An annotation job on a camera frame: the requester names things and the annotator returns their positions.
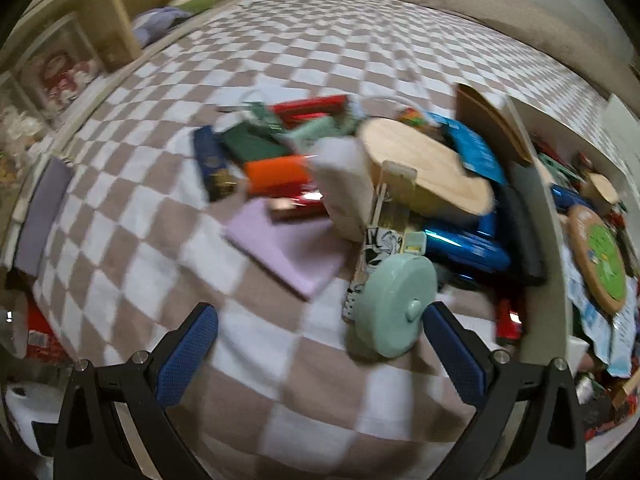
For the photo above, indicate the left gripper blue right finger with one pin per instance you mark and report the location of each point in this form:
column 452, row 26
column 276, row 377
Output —
column 463, row 354

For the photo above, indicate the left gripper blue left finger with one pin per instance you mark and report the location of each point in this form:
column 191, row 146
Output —
column 180, row 352

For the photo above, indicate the mint green round tape measure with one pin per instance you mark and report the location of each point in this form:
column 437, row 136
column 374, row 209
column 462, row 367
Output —
column 387, row 311

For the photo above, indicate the white cardboard clutter tray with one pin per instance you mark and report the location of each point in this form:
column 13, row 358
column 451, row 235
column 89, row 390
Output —
column 554, row 307

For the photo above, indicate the checkered brown white bedsheet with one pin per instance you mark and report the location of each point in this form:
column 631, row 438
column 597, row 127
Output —
column 137, row 244

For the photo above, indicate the round cork green coaster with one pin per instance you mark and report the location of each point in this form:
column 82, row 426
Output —
column 598, row 258

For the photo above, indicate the lilac flat pouch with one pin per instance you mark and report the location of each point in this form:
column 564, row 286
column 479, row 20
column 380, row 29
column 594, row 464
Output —
column 303, row 254

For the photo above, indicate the large round wooden block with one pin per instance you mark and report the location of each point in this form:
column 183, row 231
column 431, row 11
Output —
column 443, row 189

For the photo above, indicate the navy blue lighter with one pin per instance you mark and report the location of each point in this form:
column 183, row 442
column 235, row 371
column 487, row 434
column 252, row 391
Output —
column 214, row 169

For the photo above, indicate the purple notebook on bed edge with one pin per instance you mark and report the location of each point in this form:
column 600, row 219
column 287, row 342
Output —
column 41, row 213

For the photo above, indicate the blue plastic packet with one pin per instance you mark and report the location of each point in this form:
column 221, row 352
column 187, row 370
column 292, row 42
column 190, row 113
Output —
column 473, row 151

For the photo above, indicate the orange rectangular lighter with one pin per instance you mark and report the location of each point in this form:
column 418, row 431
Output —
column 276, row 176

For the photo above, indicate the oval wooden box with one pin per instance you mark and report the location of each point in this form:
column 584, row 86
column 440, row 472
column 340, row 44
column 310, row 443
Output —
column 601, row 193

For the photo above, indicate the dark green flat case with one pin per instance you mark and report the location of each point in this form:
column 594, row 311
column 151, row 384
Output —
column 246, row 142

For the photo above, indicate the framed doll picture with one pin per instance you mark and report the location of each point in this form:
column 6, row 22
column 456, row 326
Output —
column 58, row 67

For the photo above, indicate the purple plush toy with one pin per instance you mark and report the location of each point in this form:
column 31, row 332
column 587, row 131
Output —
column 152, row 25

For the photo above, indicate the wooden headboard shelf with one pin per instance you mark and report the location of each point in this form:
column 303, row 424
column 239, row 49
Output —
column 100, row 15

